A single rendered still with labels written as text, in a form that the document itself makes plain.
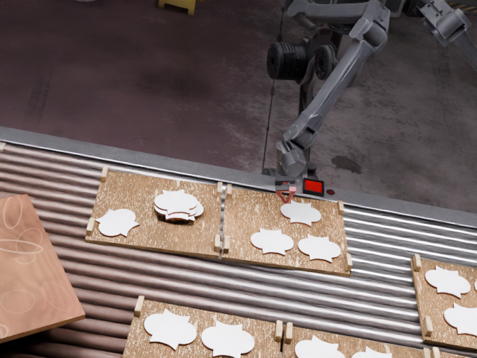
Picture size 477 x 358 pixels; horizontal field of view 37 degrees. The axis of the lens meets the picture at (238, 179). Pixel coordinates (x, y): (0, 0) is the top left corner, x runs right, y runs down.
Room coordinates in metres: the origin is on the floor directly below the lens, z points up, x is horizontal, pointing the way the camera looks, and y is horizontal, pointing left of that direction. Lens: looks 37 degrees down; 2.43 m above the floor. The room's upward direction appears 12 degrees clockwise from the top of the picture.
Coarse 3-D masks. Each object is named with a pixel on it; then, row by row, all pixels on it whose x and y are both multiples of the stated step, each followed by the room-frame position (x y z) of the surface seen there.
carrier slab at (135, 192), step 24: (120, 192) 1.79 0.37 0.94; (144, 192) 1.81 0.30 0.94; (192, 192) 1.87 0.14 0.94; (96, 216) 1.65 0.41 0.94; (144, 216) 1.70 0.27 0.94; (216, 216) 1.77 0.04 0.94; (96, 240) 1.55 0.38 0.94; (120, 240) 1.57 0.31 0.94; (144, 240) 1.59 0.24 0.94; (168, 240) 1.61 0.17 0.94; (192, 240) 1.63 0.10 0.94
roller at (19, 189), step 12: (0, 180) 1.75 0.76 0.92; (12, 192) 1.72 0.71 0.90; (24, 192) 1.72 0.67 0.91; (36, 192) 1.73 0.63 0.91; (48, 192) 1.74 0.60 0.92; (60, 192) 1.75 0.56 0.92; (84, 204) 1.73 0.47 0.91; (360, 252) 1.77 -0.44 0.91; (372, 252) 1.78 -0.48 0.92; (384, 252) 1.78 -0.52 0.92; (408, 264) 1.77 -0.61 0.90; (456, 264) 1.80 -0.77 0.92
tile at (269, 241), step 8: (264, 232) 1.73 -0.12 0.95; (272, 232) 1.74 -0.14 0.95; (280, 232) 1.75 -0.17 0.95; (256, 240) 1.69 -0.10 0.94; (264, 240) 1.69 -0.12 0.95; (272, 240) 1.70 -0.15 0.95; (280, 240) 1.71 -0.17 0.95; (288, 240) 1.72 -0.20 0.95; (256, 248) 1.66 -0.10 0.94; (264, 248) 1.66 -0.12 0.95; (272, 248) 1.66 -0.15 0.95; (280, 248) 1.67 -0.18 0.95; (288, 248) 1.68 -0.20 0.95
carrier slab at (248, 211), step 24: (240, 192) 1.92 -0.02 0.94; (264, 192) 1.95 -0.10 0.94; (240, 216) 1.80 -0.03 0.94; (264, 216) 1.82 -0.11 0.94; (336, 216) 1.90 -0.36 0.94; (240, 240) 1.68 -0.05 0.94; (336, 240) 1.78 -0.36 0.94; (264, 264) 1.60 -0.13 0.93; (288, 264) 1.62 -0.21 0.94; (312, 264) 1.64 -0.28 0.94; (336, 264) 1.66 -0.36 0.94
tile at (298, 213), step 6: (288, 204) 1.90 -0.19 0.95; (294, 204) 1.91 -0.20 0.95; (300, 204) 1.92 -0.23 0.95; (306, 204) 1.92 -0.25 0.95; (282, 210) 1.86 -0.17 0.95; (288, 210) 1.87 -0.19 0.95; (294, 210) 1.87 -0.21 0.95; (300, 210) 1.88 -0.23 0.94; (306, 210) 1.89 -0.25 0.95; (312, 210) 1.89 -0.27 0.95; (288, 216) 1.84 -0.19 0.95; (294, 216) 1.84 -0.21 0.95; (300, 216) 1.85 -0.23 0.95; (306, 216) 1.86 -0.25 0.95; (312, 216) 1.86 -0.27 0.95; (318, 216) 1.87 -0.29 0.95; (294, 222) 1.82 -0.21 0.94; (300, 222) 1.82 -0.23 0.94; (306, 222) 1.82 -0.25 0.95; (312, 222) 1.84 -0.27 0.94
